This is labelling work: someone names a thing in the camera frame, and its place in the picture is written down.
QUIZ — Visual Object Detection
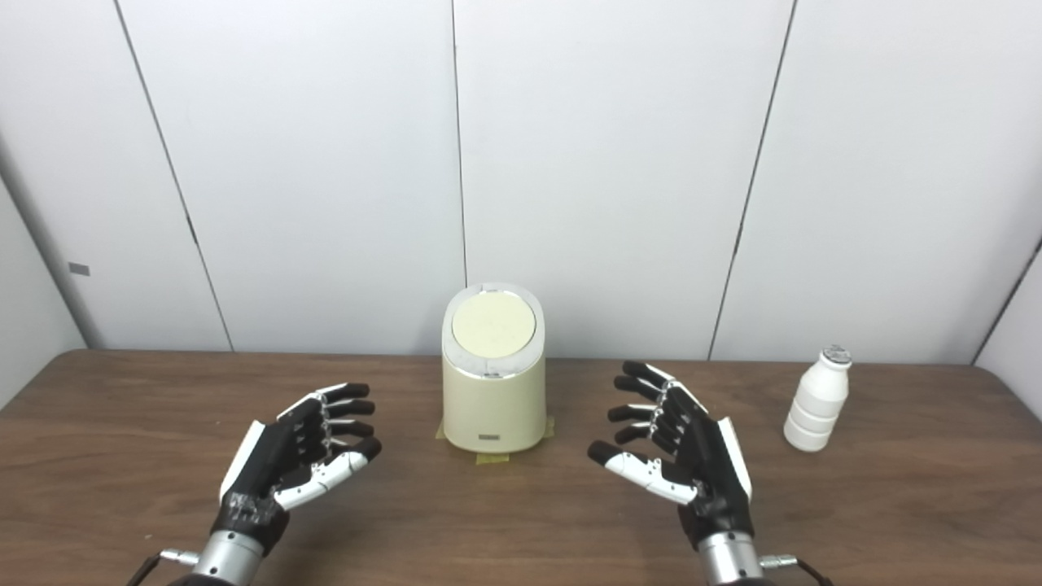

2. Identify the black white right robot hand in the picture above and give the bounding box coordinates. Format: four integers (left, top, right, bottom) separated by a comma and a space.
588, 361, 755, 550

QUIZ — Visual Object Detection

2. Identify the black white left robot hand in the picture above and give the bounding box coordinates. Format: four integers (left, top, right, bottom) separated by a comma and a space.
213, 383, 383, 556

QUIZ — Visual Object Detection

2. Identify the small white plastic bottle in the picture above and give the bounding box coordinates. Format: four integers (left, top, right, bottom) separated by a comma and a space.
783, 345, 852, 453

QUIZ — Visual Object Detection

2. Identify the cream round bin lid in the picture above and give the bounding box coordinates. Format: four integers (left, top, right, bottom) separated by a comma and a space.
452, 291, 537, 356

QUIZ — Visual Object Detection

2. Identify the cream-colored round bin body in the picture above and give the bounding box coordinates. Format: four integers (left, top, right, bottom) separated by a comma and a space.
441, 282, 547, 454

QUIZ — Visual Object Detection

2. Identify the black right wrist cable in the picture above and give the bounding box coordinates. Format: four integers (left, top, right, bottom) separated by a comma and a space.
760, 554, 833, 586

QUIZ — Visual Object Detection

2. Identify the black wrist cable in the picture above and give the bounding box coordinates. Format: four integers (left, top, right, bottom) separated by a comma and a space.
760, 554, 833, 586
126, 549, 200, 586

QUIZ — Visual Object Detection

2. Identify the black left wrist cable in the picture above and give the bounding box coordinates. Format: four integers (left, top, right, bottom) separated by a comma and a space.
126, 549, 200, 586

